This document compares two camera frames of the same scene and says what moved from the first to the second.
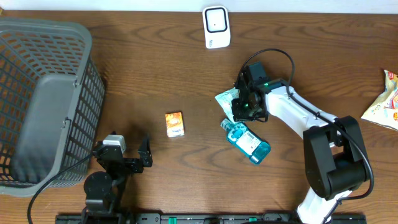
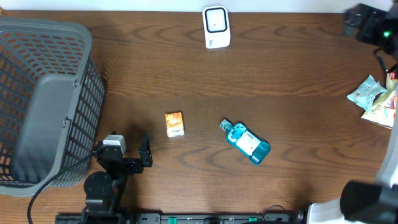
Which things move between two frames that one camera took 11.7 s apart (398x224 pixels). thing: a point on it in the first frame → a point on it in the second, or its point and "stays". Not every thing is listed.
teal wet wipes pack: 225,100 → 364,95
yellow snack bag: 384,111 stays
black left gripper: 145,155 stays
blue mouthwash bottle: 245,140 stays
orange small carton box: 175,124 stays
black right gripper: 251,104 → 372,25
